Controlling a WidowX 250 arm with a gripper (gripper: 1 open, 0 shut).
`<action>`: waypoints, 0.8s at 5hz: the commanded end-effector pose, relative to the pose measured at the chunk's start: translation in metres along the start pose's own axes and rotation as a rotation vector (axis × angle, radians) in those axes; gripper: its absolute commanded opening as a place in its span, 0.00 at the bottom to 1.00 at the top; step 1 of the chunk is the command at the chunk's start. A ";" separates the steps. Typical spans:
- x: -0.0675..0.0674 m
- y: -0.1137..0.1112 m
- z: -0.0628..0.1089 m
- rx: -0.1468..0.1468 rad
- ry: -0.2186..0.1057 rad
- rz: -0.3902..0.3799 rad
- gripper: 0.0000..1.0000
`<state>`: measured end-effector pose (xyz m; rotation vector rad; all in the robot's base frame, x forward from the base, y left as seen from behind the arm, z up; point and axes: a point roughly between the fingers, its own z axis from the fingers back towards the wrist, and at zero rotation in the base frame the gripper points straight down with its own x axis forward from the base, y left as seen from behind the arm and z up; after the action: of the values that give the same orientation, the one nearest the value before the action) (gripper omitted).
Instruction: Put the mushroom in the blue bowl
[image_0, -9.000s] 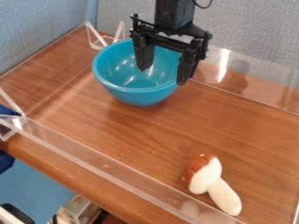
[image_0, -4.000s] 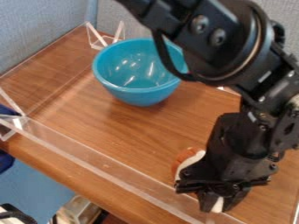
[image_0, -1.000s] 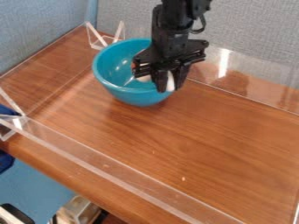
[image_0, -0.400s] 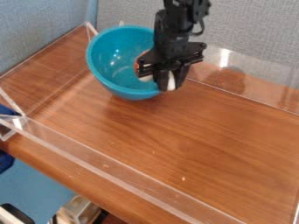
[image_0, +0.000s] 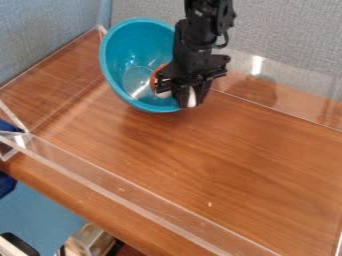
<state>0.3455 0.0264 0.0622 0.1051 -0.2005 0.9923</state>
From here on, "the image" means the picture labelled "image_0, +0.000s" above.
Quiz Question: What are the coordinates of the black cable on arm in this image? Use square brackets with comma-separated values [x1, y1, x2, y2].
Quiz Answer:
[212, 31, 230, 49]

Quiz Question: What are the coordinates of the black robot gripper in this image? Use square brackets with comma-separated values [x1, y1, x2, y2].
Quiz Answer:
[170, 19, 231, 109]

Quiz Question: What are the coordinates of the clear acrylic table barrier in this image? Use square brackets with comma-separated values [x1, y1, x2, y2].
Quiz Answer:
[0, 30, 342, 256]

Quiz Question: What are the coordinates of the blue plastic bowl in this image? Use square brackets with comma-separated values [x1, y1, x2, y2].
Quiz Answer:
[99, 17, 180, 113]

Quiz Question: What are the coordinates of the dark blue cloth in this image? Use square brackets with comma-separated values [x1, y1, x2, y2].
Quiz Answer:
[0, 118, 23, 199]

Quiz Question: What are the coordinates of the grey box under table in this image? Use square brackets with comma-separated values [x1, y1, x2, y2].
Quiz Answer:
[55, 223, 116, 256]

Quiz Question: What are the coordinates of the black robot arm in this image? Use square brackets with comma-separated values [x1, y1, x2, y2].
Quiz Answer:
[151, 0, 236, 109]

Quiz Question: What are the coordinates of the black object at bottom left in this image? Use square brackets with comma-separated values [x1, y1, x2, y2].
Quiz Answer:
[0, 233, 40, 256]

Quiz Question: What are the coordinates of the toy mushroom brown cap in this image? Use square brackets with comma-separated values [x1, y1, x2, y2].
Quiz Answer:
[149, 63, 199, 108]

